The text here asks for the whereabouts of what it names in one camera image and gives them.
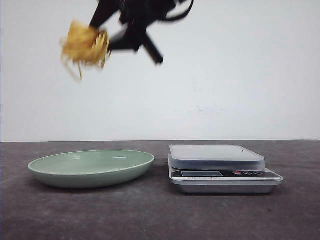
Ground pale green oval plate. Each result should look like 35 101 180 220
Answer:
28 149 155 189

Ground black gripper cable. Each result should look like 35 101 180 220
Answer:
159 0 195 24

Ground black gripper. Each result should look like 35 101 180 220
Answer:
89 0 175 65

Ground silver digital kitchen scale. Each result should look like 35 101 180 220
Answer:
168 144 284 194

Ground yellow vermicelli noodle bundle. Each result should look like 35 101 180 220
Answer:
60 20 112 83

